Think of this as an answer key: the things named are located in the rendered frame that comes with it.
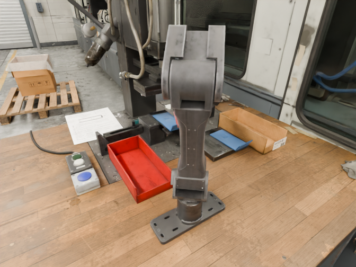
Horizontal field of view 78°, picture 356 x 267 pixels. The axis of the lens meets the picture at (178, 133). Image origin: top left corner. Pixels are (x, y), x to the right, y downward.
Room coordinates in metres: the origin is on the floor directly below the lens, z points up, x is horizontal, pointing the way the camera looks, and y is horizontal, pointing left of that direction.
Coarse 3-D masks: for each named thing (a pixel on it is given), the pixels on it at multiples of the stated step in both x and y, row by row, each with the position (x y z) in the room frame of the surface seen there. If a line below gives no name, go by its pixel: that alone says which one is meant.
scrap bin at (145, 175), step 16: (112, 144) 0.64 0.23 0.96; (128, 144) 0.67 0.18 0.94; (144, 144) 0.65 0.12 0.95; (112, 160) 0.60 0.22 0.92; (128, 160) 0.62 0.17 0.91; (144, 160) 0.62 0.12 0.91; (160, 160) 0.55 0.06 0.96; (128, 176) 0.47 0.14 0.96; (144, 176) 0.53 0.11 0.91; (160, 176) 0.53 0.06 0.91; (144, 192) 0.44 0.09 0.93; (160, 192) 0.46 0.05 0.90
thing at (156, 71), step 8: (136, 64) 0.93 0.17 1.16; (152, 64) 0.86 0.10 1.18; (160, 64) 0.79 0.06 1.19; (152, 72) 0.80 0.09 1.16; (160, 72) 0.75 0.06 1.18; (136, 80) 0.78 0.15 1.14; (144, 80) 0.78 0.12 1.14; (152, 80) 0.78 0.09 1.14; (160, 80) 0.76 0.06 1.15; (136, 88) 0.77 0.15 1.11; (144, 88) 0.71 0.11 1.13; (152, 88) 0.72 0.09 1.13; (160, 88) 0.74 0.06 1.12
